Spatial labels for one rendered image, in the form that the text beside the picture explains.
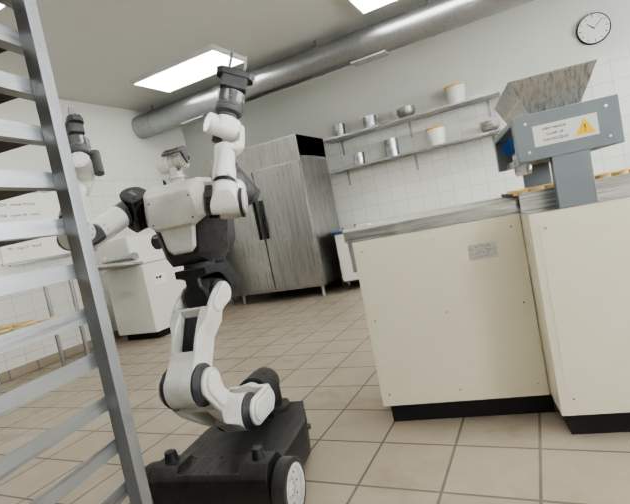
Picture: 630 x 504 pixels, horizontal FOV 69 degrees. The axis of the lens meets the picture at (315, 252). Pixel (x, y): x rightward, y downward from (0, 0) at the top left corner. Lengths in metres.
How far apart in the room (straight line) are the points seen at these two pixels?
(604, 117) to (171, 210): 1.51
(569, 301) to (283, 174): 4.47
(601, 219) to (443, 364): 0.83
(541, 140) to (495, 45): 4.46
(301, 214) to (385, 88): 1.98
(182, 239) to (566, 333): 1.41
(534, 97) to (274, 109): 5.41
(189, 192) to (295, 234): 4.21
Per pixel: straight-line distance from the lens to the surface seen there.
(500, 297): 2.04
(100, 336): 1.01
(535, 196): 1.97
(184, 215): 1.69
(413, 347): 2.09
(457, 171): 6.10
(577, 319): 1.90
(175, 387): 1.63
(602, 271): 1.88
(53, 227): 1.00
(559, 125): 1.84
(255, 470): 1.70
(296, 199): 5.78
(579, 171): 1.84
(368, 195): 6.37
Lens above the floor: 0.97
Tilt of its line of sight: 4 degrees down
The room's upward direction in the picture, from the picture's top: 11 degrees counter-clockwise
